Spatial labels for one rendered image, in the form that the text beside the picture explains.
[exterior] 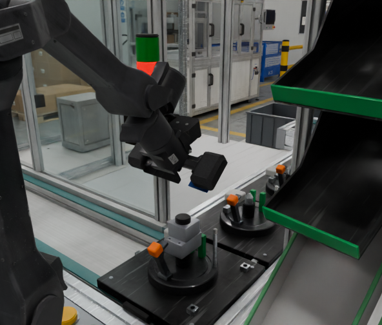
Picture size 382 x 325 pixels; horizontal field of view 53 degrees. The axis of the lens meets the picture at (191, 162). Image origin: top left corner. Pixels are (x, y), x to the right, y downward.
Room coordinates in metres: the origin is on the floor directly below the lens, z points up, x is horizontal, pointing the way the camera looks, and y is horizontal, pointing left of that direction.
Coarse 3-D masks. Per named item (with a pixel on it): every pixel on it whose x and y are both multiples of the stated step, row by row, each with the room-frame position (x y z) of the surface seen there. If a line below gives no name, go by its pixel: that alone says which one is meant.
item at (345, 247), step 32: (320, 128) 0.53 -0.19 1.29; (352, 128) 0.58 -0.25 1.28; (320, 160) 0.53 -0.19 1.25; (352, 160) 0.51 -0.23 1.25; (288, 192) 0.49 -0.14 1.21; (320, 192) 0.47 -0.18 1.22; (352, 192) 0.46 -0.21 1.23; (288, 224) 0.42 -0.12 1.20; (320, 224) 0.42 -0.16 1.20; (352, 224) 0.41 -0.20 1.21; (352, 256) 0.36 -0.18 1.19
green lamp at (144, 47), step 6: (138, 42) 0.83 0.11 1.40; (144, 42) 0.82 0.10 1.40; (150, 42) 0.82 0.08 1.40; (156, 42) 0.83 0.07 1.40; (138, 48) 0.83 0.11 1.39; (144, 48) 0.82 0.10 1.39; (150, 48) 0.82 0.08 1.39; (156, 48) 0.83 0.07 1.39; (138, 54) 0.83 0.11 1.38; (144, 54) 0.82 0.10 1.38; (150, 54) 0.82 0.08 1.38; (156, 54) 0.83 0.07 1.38; (138, 60) 0.83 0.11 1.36; (144, 60) 0.82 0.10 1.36; (150, 60) 0.82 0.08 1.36; (156, 60) 0.83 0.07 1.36
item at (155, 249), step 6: (162, 240) 0.60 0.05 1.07; (150, 246) 0.57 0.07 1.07; (156, 246) 0.57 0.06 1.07; (162, 246) 0.58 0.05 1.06; (150, 252) 0.57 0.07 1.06; (156, 252) 0.56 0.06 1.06; (156, 258) 0.57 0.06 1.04; (162, 258) 0.58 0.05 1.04; (162, 264) 0.58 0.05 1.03; (162, 270) 0.58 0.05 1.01; (168, 270) 0.59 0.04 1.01
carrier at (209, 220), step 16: (240, 192) 0.97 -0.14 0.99; (224, 208) 0.85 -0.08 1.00; (240, 208) 0.87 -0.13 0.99; (256, 208) 0.87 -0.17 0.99; (208, 224) 0.83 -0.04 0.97; (224, 224) 0.80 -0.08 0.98; (240, 224) 0.78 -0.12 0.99; (256, 224) 0.79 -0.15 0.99; (272, 224) 0.79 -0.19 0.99; (208, 240) 0.76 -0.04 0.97; (224, 240) 0.76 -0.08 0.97; (240, 240) 0.76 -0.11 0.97; (256, 240) 0.76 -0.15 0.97; (272, 240) 0.76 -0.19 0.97; (240, 256) 0.71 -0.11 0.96; (256, 256) 0.69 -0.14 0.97; (272, 256) 0.69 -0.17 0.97
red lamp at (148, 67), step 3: (138, 63) 0.83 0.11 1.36; (141, 63) 0.82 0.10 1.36; (144, 63) 0.82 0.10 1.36; (147, 63) 0.82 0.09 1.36; (150, 63) 0.82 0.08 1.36; (153, 63) 0.82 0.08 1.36; (138, 66) 0.83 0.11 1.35; (141, 66) 0.82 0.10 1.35; (144, 66) 0.82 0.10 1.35; (147, 66) 0.82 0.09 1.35; (150, 66) 0.82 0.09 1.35; (153, 66) 0.82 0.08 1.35; (141, 69) 0.82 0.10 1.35; (144, 69) 0.82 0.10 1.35; (147, 69) 0.82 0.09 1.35; (150, 69) 0.82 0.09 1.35; (153, 69) 0.82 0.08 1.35; (147, 72) 0.82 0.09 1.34; (150, 72) 0.82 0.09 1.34
